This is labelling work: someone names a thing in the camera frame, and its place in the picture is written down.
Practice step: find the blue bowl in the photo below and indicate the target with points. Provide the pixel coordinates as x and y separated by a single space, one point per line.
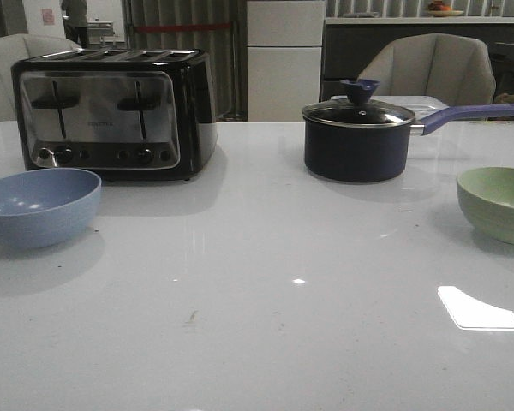
40 208

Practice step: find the green bowl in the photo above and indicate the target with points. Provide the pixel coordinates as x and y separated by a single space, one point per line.
486 198

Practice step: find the dark blue saucepan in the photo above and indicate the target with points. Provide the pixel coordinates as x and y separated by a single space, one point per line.
378 154

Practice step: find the glass pot lid blue knob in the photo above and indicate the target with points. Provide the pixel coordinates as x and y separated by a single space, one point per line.
360 90

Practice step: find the black and steel toaster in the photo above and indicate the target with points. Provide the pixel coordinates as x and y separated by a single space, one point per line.
125 114

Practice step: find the white refrigerator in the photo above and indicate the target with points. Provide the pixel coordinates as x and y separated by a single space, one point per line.
284 40

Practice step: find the beige armchair right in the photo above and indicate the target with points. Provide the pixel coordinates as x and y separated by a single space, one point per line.
453 69

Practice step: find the beige armchair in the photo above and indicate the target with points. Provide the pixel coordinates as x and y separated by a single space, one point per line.
453 69
16 47

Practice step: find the person in background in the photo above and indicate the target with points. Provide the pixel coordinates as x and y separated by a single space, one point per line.
77 25

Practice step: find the fruit plate on counter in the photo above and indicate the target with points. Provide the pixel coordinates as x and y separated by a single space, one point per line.
440 9

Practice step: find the beige armchair left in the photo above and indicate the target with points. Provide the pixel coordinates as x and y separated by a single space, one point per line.
16 47

